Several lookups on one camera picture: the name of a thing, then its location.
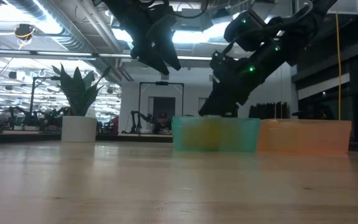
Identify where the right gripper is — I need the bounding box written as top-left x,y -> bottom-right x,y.
198,39 -> 288,118

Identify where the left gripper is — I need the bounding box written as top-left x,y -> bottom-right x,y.
103,0 -> 182,77

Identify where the orange pill bottle white cap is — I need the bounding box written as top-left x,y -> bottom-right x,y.
180,118 -> 222,152

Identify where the teal plastic bin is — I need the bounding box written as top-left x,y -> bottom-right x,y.
172,116 -> 261,153

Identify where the orange plastic bin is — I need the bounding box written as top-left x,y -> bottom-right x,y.
256,118 -> 352,154

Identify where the black partition row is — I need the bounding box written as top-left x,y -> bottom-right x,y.
249,101 -> 288,119

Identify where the person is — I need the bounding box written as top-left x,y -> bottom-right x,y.
157,111 -> 172,134

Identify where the overhead light bar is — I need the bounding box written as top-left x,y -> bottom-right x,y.
0,49 -> 214,63

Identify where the green artificial plant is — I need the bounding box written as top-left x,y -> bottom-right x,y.
51,63 -> 112,118

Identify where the red background object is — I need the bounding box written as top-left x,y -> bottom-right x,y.
110,115 -> 120,135

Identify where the white plant pot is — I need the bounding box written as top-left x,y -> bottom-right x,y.
61,115 -> 98,143

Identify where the ceiling dome device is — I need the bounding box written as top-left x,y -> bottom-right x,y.
14,23 -> 37,41

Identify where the black background robot station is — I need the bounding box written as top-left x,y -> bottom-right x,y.
7,105 -> 71,131

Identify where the black background gantry frame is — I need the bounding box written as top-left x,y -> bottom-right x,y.
138,81 -> 185,119

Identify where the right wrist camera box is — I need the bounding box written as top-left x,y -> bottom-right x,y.
224,11 -> 269,53

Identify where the yellow cable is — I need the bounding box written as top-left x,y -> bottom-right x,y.
336,12 -> 342,121

